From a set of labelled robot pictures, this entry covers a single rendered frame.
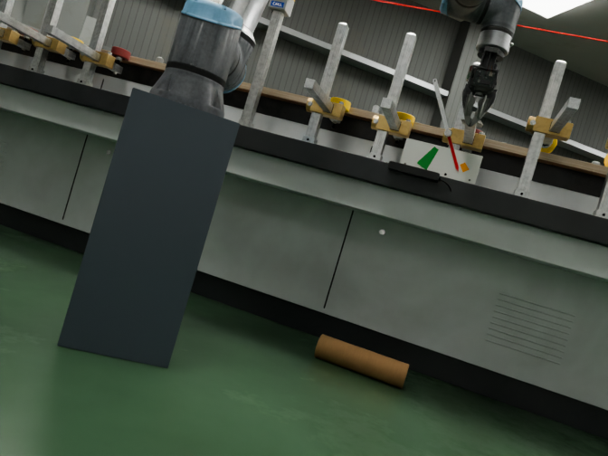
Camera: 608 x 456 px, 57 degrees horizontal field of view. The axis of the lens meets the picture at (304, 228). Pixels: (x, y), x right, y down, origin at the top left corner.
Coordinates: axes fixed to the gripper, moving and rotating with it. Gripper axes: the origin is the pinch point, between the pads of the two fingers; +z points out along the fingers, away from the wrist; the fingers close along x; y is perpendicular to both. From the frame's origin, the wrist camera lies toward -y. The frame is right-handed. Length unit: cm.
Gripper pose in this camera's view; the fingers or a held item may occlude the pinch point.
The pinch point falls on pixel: (470, 122)
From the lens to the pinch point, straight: 166.9
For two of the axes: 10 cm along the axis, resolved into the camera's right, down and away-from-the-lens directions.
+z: -2.9, 9.6, -0.1
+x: 9.2, 2.8, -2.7
